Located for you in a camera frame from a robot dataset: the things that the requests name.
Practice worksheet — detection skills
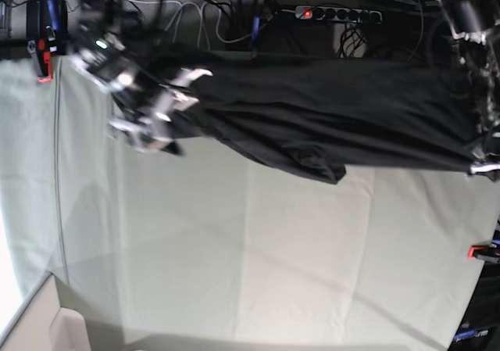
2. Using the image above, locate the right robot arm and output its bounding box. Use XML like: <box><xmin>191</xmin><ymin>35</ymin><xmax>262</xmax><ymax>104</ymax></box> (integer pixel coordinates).
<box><xmin>70</xmin><ymin>0</ymin><xmax>211</xmax><ymax>156</ymax></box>

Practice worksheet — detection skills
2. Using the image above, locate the red black table clamp right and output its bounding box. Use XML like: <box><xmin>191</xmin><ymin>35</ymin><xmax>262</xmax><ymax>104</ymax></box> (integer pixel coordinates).
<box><xmin>467</xmin><ymin>239</ymin><xmax>500</xmax><ymax>264</ymax></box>

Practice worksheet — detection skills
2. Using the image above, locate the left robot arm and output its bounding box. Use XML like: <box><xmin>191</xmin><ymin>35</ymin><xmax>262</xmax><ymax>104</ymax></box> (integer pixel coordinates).
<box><xmin>435</xmin><ymin>0</ymin><xmax>499</xmax><ymax>181</ymax></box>

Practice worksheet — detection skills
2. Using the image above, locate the red black table clamp left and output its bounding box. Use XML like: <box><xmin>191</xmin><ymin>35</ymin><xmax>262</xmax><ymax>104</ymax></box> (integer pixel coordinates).
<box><xmin>27</xmin><ymin>39</ymin><xmax>52</xmax><ymax>83</ymax></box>

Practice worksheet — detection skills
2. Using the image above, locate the white looped cable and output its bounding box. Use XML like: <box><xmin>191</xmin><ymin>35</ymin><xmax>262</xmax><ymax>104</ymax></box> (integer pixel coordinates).
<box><xmin>155</xmin><ymin>0</ymin><xmax>255</xmax><ymax>51</ymax></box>

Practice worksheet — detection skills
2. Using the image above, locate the light green table cloth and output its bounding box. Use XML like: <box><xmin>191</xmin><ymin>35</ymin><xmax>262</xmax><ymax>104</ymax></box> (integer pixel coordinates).
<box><xmin>1</xmin><ymin>59</ymin><xmax>499</xmax><ymax>350</ymax></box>

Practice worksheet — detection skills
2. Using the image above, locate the beige cardboard box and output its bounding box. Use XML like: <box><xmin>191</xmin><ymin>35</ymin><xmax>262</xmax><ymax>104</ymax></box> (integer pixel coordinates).
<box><xmin>1</xmin><ymin>273</ymin><xmax>91</xmax><ymax>351</ymax></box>

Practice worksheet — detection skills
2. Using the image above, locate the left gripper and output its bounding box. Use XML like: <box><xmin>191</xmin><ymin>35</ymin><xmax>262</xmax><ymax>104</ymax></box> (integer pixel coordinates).
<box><xmin>467</xmin><ymin>124</ymin><xmax>499</xmax><ymax>181</ymax></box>

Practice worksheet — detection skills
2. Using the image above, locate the black t-shirt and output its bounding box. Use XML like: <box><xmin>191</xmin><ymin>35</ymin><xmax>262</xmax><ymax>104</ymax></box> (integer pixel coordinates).
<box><xmin>148</xmin><ymin>45</ymin><xmax>480</xmax><ymax>184</ymax></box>

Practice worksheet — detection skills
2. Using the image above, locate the black power strip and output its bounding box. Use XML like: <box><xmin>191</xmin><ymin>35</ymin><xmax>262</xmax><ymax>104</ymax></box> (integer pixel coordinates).
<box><xmin>294</xmin><ymin>5</ymin><xmax>383</xmax><ymax>24</ymax></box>

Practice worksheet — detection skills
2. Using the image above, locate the black device box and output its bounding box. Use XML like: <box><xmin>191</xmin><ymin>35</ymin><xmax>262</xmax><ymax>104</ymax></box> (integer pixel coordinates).
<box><xmin>26</xmin><ymin>0</ymin><xmax>70</xmax><ymax>56</ymax></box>

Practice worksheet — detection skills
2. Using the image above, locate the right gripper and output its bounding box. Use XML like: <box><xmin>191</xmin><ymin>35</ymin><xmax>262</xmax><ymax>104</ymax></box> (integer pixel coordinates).
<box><xmin>105</xmin><ymin>67</ymin><xmax>213</xmax><ymax>153</ymax></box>

